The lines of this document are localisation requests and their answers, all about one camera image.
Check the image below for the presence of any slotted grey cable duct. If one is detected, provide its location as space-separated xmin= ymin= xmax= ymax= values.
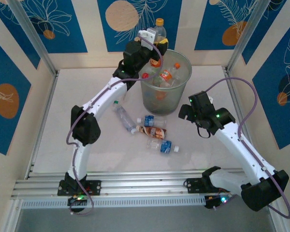
xmin=20 ymin=197 xmax=206 ymax=209

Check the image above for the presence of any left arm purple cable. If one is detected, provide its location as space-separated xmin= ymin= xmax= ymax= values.
xmin=66 ymin=36 xmax=164 ymax=216

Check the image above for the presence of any clear ribbed water bottle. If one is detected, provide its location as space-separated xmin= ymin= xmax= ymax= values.
xmin=112 ymin=101 xmax=138 ymax=134

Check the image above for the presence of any aluminium frame post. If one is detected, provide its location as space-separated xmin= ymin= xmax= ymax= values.
xmin=226 ymin=0 xmax=273 ymax=72
xmin=2 ymin=199 xmax=22 ymax=232
xmin=8 ymin=0 xmax=59 ymax=75
xmin=268 ymin=210 xmax=287 ymax=232

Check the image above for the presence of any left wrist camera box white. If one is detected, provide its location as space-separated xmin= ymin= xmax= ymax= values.
xmin=138 ymin=28 xmax=158 ymax=47

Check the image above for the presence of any translucent green waste bin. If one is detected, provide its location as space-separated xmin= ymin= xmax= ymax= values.
xmin=138 ymin=49 xmax=193 ymax=116

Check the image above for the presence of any blue label water bottle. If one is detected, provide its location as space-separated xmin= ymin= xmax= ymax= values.
xmin=137 ymin=115 xmax=168 ymax=128
xmin=146 ymin=139 xmax=180 ymax=155

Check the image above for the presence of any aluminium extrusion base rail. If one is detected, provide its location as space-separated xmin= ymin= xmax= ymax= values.
xmin=11 ymin=170 xmax=280 ymax=199

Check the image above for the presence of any aluminium table side rail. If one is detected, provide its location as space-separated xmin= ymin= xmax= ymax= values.
xmin=223 ymin=67 xmax=263 ymax=174
xmin=25 ymin=71 xmax=60 ymax=179

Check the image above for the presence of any orange juice bottle orange cap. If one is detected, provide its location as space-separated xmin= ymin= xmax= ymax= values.
xmin=148 ymin=18 xmax=169 ymax=69

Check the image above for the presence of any black controller board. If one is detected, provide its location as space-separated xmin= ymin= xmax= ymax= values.
xmin=204 ymin=194 xmax=232 ymax=210
xmin=67 ymin=194 xmax=87 ymax=213

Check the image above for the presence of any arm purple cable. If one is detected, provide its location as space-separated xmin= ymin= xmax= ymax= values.
xmin=66 ymin=36 xmax=164 ymax=216
xmin=204 ymin=76 xmax=290 ymax=219

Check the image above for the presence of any red label bottle orange cap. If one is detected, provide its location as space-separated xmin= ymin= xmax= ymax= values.
xmin=159 ymin=62 xmax=182 ymax=82

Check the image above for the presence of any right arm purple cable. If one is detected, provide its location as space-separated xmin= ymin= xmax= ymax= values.
xmin=204 ymin=76 xmax=290 ymax=219

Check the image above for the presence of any brown coffee drink bottle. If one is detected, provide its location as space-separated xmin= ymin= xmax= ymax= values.
xmin=137 ymin=125 xmax=167 ymax=140

